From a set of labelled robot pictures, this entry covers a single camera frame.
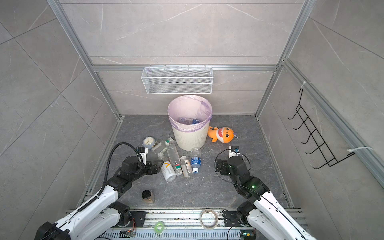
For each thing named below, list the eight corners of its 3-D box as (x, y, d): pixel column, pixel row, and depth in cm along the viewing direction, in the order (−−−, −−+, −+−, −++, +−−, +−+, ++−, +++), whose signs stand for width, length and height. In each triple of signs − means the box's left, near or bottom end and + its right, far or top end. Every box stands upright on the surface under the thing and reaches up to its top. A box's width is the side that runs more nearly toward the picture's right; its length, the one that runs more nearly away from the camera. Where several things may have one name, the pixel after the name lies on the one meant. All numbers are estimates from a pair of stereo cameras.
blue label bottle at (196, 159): (191, 173, 90) (190, 170, 86) (191, 151, 100) (191, 147, 96) (201, 173, 90) (201, 170, 86) (200, 151, 100) (200, 147, 96)
